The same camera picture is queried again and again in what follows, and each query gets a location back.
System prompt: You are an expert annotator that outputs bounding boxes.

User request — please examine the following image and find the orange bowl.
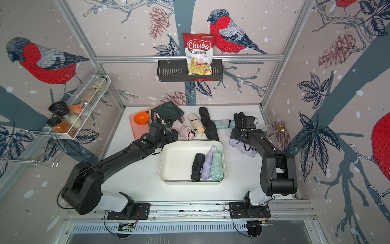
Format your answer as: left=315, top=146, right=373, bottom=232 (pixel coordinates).
left=133, top=112, right=150, bottom=126

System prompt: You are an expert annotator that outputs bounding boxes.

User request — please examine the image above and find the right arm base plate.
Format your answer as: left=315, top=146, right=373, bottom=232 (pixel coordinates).
left=227, top=202, right=271, bottom=219

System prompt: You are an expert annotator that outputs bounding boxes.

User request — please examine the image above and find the black lid jar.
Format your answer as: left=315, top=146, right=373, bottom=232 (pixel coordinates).
left=48, top=101, right=71, bottom=117

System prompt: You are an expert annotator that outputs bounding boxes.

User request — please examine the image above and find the long black folded umbrella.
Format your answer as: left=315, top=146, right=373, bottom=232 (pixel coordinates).
left=199, top=107, right=219, bottom=141

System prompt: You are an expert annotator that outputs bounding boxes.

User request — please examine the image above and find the orange spice jar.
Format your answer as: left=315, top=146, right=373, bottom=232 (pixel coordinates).
left=47, top=117, right=71, bottom=133

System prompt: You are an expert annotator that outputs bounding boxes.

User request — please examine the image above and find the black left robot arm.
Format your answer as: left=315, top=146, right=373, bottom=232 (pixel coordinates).
left=59, top=121, right=178, bottom=219

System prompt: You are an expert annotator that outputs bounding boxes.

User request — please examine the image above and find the red cassava chips bag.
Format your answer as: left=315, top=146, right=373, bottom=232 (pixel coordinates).
left=182, top=33, right=214, bottom=76

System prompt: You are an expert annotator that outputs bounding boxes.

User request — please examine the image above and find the white wire wall rack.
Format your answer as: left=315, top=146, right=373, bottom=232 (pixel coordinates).
left=42, top=74, right=111, bottom=140

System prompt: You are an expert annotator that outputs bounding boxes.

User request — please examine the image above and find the cream plastic storage box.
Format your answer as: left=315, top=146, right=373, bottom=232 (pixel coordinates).
left=159, top=140, right=226, bottom=186

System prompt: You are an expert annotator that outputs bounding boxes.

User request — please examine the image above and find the lavender umbrella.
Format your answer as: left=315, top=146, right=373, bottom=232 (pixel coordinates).
left=229, top=139, right=258, bottom=158
left=201, top=145, right=217, bottom=180

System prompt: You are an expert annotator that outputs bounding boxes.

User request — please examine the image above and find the dark green cloth pouch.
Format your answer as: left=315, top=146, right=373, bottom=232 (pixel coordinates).
left=150, top=101, right=184, bottom=128

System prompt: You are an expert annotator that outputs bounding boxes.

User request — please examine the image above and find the beige folded umbrella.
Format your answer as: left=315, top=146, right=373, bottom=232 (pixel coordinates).
left=187, top=113, right=205, bottom=136

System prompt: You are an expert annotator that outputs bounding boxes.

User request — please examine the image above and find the wire hook rack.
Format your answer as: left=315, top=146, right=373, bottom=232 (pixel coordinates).
left=1, top=130, right=67, bottom=168

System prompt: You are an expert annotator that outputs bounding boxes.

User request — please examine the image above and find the pink plastic tray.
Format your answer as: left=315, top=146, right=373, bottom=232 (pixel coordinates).
left=128, top=106, right=185, bottom=141

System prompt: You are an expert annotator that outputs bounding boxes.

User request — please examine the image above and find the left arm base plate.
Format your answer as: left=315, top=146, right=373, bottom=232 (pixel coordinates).
left=107, top=203, right=151, bottom=221

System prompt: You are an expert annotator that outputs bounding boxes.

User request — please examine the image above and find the black wall basket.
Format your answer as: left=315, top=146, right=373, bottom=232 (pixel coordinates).
left=156, top=58, right=223, bottom=82

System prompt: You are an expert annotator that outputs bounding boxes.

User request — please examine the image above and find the clear cutlery holder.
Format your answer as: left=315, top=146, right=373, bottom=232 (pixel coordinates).
left=263, top=121, right=289, bottom=144

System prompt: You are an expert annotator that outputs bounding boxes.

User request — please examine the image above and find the mint green umbrella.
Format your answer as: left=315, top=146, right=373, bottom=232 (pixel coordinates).
left=210, top=149, right=224, bottom=182

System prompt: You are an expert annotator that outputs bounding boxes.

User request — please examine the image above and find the pink folded umbrella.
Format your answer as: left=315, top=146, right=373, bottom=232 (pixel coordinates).
left=172, top=120, right=196, bottom=140

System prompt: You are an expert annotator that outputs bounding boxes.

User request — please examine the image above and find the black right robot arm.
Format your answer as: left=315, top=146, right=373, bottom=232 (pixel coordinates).
left=230, top=112, right=298, bottom=208

